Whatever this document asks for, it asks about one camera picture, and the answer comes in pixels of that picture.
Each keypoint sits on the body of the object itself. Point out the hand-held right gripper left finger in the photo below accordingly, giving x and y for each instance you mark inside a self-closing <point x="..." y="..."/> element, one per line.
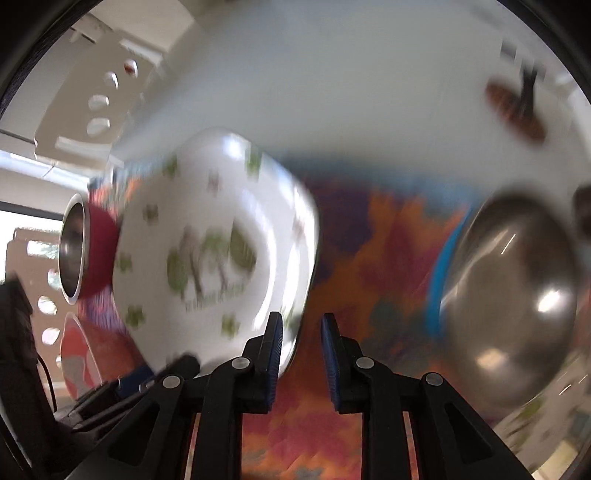
<point x="272" y="355"/>

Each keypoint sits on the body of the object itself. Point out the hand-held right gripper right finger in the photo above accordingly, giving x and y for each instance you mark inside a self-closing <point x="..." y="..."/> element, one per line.
<point x="330" y="360"/>

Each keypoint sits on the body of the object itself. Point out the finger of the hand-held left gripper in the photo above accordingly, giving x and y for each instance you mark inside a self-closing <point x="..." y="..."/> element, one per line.
<point x="92" y="405"/>

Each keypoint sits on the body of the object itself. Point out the white tree print plate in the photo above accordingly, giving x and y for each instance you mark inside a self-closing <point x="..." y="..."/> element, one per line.
<point x="531" y="415"/>
<point x="207" y="230"/>

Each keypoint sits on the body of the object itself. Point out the red steel bowl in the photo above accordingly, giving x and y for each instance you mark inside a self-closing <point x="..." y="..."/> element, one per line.
<point x="99" y="249"/>

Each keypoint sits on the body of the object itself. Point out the blue steel bowl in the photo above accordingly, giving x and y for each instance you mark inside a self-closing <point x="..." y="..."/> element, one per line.
<point x="508" y="300"/>

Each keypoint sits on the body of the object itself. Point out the orange round dish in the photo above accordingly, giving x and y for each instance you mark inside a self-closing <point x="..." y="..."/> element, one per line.
<point x="101" y="355"/>

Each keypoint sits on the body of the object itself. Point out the white chair with oval holes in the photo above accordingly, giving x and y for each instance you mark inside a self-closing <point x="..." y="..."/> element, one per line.
<point x="69" y="129"/>
<point x="39" y="318"/>

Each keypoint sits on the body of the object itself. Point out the orange floral tablecloth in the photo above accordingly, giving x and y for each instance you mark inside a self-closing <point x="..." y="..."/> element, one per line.
<point x="369" y="258"/>

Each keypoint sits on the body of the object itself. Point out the dark brown mug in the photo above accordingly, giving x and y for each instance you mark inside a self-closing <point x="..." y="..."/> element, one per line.
<point x="582" y="207"/>

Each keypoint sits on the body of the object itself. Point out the brown round trivet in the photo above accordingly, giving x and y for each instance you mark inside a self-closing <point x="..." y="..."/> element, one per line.
<point x="503" y="104"/>

